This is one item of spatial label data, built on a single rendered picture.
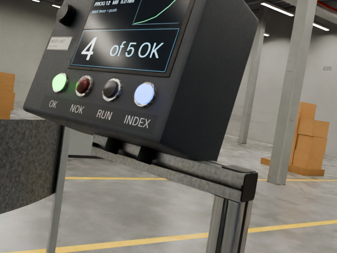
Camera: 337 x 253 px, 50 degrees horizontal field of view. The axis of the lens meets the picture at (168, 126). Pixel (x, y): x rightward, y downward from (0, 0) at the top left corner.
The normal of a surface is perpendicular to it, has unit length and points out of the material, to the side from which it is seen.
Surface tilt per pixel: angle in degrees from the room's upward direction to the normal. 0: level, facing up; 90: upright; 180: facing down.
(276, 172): 90
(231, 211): 90
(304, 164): 90
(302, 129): 90
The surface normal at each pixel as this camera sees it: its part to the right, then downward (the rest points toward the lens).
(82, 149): 0.54, 0.14
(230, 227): -0.64, -0.05
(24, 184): 0.95, 0.16
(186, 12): -0.58, -0.30
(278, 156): -0.82, -0.09
